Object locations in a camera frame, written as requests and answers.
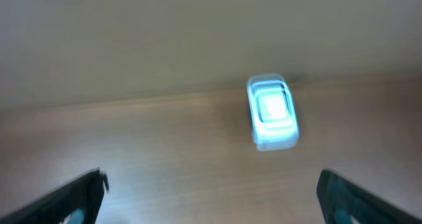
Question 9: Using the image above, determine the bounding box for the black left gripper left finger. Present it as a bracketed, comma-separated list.
[1, 169, 109, 224]

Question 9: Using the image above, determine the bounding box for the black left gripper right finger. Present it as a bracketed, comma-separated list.
[316, 169, 421, 224]

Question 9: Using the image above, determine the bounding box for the white barcode scanner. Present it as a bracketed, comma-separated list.
[247, 74, 299, 152]

